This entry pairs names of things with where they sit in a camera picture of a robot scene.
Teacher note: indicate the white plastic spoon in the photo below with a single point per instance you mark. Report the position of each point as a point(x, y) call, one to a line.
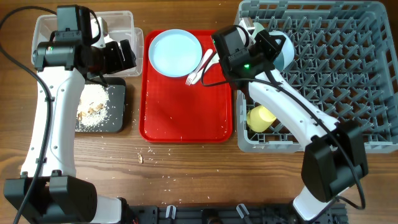
point(214, 60)

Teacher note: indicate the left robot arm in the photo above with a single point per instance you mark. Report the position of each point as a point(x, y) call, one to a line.
point(47, 190)

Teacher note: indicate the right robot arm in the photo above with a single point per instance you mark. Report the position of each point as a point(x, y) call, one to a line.
point(334, 154)

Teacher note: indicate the red serving tray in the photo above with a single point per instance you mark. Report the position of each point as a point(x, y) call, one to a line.
point(172, 112)

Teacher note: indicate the food scraps and rice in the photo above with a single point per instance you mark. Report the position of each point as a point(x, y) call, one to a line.
point(92, 107)

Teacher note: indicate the nut scrap on table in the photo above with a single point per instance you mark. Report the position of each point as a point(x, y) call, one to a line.
point(140, 158)

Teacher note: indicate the light blue bowl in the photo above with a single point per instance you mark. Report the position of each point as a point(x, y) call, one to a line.
point(286, 56)

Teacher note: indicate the mint green bowl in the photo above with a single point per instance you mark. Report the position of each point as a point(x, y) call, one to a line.
point(257, 28)

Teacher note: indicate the black plastic tray bin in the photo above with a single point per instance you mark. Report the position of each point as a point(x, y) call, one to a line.
point(116, 89)

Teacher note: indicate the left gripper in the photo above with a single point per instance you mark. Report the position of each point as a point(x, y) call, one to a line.
point(117, 64)

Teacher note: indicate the white plastic fork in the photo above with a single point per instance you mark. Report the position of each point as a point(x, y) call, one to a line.
point(193, 74)

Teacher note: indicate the yellow plastic cup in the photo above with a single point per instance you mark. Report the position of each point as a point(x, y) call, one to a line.
point(259, 119)

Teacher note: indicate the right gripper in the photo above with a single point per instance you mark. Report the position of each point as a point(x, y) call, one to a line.
point(265, 40)

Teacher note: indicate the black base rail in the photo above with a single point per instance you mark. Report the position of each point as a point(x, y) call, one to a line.
point(239, 214)

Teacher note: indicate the clear plastic bin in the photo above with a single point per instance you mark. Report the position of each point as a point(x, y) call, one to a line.
point(115, 26)

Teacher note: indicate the grey dishwasher rack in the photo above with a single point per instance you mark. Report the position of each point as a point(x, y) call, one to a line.
point(345, 60)

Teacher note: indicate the light blue plate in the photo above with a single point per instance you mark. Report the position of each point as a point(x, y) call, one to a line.
point(175, 53)

